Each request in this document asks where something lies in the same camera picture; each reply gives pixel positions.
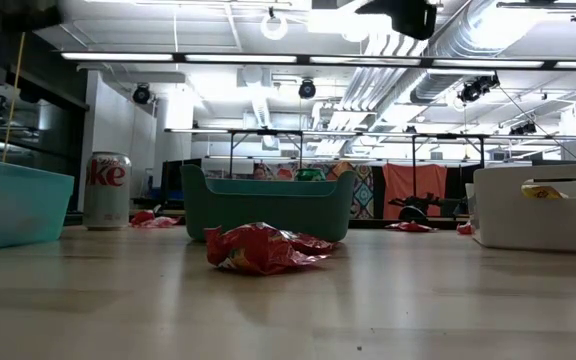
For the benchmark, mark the silver Diet Coke can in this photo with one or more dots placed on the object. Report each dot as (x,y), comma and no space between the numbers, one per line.
(107,195)

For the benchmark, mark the black ceiling rail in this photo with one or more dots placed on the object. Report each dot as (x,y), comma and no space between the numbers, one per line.
(538,5)

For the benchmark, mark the light teal translucent bin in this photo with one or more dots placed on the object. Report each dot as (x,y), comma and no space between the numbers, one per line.
(13,205)

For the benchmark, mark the black computer monitor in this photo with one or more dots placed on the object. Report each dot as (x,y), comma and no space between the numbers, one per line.
(170,175)

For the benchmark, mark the black ceiling spotlight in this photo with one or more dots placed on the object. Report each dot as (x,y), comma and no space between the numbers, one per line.
(523,129)
(141,94)
(307,89)
(473,90)

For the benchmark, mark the colourful patterned panel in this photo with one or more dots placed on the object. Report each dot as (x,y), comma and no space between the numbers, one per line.
(363,190)

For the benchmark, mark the red cloth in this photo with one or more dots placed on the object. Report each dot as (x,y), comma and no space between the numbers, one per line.
(413,182)

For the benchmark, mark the black folding table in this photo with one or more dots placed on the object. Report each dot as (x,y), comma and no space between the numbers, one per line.
(268,132)
(448,135)

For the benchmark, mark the black aluminium table frame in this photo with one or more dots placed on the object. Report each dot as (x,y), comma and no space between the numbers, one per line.
(74,219)

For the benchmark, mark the black floor equipment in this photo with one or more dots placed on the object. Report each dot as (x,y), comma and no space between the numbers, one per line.
(410,212)

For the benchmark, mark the black overhead light bar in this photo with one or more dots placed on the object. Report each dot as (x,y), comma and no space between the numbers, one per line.
(303,59)

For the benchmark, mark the yellow candy pack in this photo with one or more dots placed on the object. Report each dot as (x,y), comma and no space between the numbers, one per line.
(540,192)

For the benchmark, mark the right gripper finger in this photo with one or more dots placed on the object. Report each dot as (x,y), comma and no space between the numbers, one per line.
(385,15)

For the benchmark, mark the person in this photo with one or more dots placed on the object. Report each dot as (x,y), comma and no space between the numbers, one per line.
(260,173)

